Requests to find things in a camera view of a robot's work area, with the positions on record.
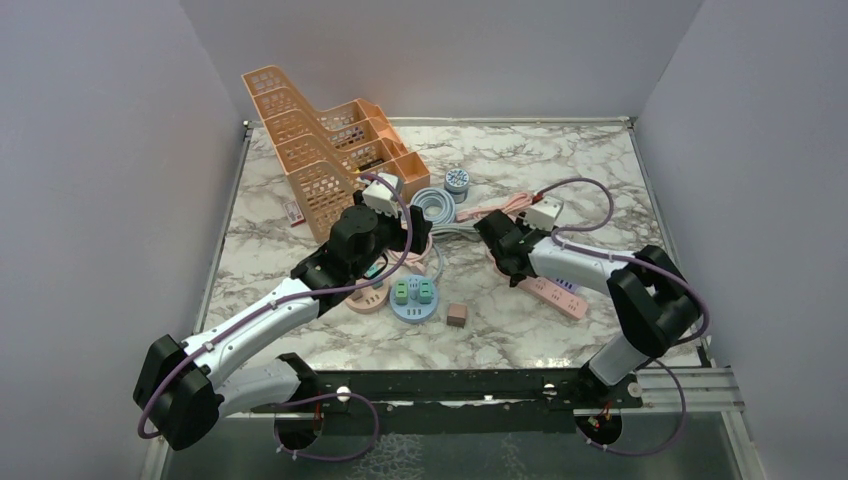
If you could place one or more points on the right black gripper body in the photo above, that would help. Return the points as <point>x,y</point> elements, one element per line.
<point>520,225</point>

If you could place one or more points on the green usb charger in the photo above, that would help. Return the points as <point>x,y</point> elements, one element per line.
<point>401,292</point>

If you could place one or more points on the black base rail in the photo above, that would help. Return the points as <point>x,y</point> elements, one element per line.
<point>551,400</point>

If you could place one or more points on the orange plastic file organizer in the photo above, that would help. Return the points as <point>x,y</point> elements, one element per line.
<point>323,152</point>

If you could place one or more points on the teal blue usb charger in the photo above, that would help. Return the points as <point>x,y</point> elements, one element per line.
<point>374,275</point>

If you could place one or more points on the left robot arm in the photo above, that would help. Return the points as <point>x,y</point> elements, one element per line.
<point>185,387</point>

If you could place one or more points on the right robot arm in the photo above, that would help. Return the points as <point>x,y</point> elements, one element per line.
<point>654,304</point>

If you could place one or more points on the blue round power socket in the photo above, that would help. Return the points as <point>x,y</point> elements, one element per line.
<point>414,313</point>

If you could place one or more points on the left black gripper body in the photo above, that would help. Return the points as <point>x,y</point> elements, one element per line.
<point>415,230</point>

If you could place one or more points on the brown pink usb charger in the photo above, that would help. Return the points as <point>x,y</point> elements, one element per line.
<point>457,315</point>

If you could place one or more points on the pink round power socket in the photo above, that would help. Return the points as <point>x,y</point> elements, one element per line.
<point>368,300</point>

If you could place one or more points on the round blue patterned tin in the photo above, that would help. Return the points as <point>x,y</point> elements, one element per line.
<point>457,183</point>

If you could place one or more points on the pink power strip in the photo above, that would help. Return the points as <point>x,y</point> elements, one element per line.
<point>555,296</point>

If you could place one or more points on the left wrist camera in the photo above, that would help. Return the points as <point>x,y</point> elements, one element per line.
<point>379,194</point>

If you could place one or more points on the red white small box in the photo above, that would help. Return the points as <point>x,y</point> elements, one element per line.
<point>294,213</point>

